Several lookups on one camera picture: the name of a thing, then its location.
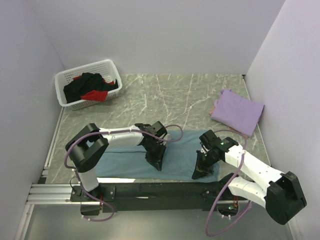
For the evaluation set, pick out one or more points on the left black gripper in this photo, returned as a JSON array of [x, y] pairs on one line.
[[156, 160]]

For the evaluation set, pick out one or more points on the folded orange t shirt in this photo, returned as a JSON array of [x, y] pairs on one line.
[[212, 110]]

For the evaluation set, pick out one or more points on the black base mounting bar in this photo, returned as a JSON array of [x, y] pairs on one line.
[[144, 196]]

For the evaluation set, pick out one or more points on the blue t shirt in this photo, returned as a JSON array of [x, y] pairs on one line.
[[178, 163]]

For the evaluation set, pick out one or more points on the aluminium frame rail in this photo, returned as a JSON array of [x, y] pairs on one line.
[[42, 194]]

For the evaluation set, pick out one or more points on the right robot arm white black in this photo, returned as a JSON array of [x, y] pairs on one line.
[[279, 193]]

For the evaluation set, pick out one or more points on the red t shirt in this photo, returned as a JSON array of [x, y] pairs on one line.
[[95, 95]]

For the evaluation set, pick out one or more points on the folded purple t shirt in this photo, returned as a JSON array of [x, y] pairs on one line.
[[237, 112]]

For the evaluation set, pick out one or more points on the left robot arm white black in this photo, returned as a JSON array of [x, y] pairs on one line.
[[88, 146]]

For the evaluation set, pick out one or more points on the black t shirt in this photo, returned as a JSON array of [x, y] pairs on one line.
[[85, 86]]

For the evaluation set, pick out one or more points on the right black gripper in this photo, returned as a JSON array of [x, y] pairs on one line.
[[198, 173]]

